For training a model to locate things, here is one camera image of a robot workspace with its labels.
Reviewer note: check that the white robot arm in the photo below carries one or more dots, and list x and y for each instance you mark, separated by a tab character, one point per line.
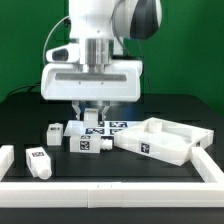
91	66

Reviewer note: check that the white U-shaped fence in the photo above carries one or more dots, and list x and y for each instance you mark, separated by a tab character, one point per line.
208	193

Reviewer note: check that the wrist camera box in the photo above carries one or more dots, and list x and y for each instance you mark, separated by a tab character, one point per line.
69	53

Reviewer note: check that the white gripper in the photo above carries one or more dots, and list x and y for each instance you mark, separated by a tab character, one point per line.
120	81

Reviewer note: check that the white square tabletop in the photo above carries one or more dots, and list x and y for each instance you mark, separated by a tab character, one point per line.
163	140

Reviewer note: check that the white marker sheet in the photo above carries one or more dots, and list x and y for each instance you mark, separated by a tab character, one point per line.
104	128

